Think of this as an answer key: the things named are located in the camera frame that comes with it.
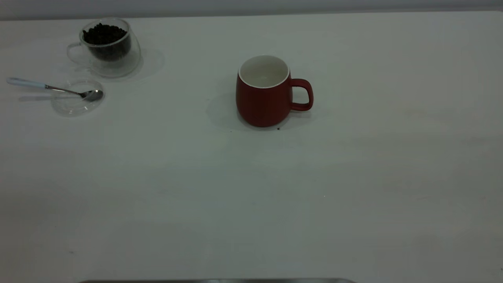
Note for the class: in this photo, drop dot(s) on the red ceramic mug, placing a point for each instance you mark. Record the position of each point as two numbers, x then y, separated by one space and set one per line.
261 106

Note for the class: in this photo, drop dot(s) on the clear glass cup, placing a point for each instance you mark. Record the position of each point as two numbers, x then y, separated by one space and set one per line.
118 67

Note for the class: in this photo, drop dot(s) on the heap of coffee beans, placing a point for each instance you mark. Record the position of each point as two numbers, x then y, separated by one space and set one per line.
104 35

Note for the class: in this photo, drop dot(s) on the clear glass saucer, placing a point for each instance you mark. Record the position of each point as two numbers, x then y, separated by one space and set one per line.
72 109

